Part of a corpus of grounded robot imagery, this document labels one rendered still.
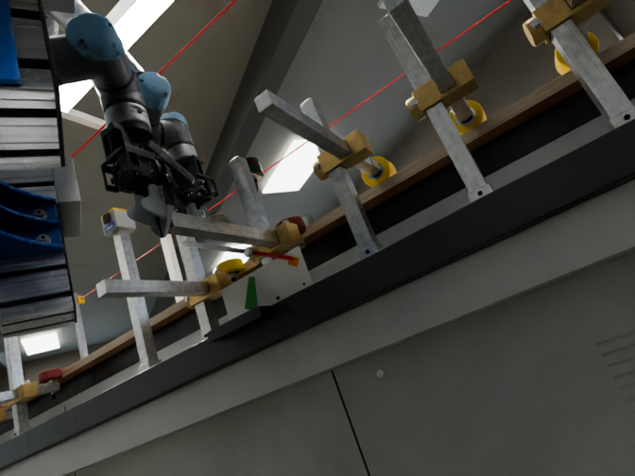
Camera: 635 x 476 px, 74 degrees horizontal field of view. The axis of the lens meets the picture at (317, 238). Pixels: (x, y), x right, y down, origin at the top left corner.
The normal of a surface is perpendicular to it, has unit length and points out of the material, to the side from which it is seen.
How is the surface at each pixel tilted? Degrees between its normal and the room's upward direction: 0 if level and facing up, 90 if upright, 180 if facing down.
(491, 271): 90
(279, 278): 90
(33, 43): 90
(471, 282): 90
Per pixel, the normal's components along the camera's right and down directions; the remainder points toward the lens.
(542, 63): -0.84, 0.14
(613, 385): -0.50, -0.11
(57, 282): 0.43, -0.44
